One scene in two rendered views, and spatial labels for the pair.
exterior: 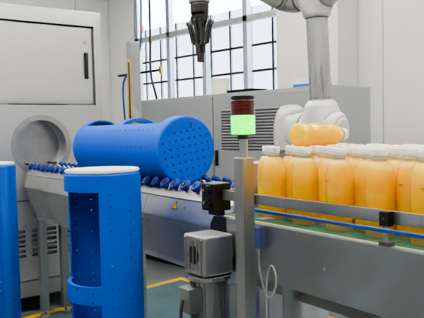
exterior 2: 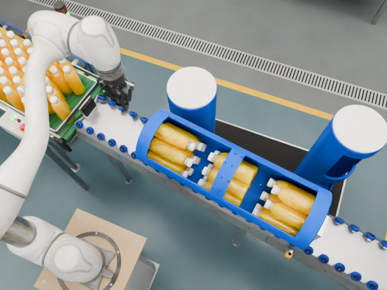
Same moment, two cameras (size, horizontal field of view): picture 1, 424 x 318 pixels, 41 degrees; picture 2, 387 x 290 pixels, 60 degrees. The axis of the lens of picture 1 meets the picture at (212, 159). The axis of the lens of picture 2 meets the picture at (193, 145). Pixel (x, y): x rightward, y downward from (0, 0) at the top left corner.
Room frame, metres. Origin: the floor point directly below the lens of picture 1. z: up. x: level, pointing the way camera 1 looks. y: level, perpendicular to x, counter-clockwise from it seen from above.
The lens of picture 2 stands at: (3.15, 0.03, 2.58)
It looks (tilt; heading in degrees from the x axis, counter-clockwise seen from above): 65 degrees down; 160
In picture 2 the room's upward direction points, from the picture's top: 4 degrees counter-clockwise
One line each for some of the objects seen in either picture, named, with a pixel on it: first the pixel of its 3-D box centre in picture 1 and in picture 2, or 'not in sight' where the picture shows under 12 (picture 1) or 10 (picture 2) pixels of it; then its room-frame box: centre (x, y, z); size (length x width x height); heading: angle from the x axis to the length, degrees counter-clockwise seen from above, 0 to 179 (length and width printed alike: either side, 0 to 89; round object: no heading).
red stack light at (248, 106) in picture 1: (242, 107); (60, 8); (1.49, -0.08, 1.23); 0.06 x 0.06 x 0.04
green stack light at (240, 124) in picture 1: (243, 125); not in sight; (1.49, -0.08, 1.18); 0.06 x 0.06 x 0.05
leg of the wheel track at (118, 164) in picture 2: not in sight; (120, 167); (2.11, -0.17, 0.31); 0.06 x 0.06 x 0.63; 36
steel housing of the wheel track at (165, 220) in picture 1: (121, 207); (254, 208); (2.87, 0.46, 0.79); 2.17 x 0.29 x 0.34; 36
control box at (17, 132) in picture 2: not in sight; (21, 128); (2.02, -0.51, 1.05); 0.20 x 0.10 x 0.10; 36
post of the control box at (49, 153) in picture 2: not in sight; (61, 165); (2.02, -0.51, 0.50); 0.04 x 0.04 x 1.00; 36
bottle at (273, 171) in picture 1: (274, 185); (69, 71); (1.73, -0.19, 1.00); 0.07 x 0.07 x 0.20
